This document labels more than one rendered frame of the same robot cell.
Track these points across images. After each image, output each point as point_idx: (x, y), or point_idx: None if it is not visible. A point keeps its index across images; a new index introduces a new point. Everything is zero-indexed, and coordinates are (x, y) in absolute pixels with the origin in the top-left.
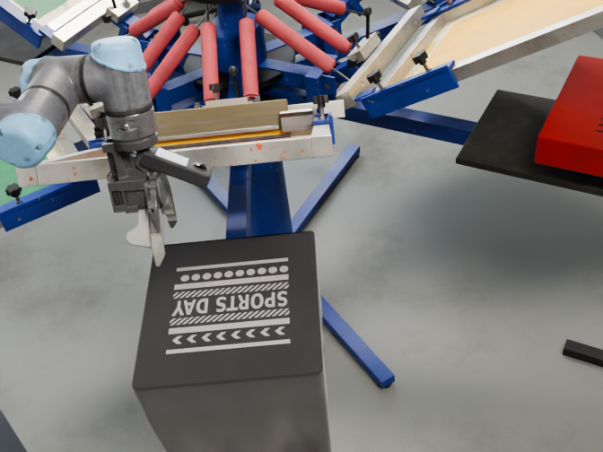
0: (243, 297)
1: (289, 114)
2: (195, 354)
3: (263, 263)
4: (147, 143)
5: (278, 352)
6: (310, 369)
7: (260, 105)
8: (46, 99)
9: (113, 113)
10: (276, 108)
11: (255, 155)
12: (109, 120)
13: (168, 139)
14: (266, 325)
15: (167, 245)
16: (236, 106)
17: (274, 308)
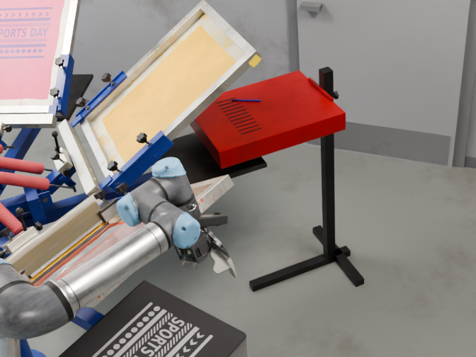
0: (155, 338)
1: (105, 208)
2: None
3: (140, 314)
4: (200, 211)
5: (214, 344)
6: (241, 337)
7: (83, 213)
8: (173, 205)
9: (184, 202)
10: (93, 210)
11: (202, 206)
12: (181, 208)
13: (40, 270)
14: (188, 339)
15: (63, 353)
16: (69, 222)
17: (180, 329)
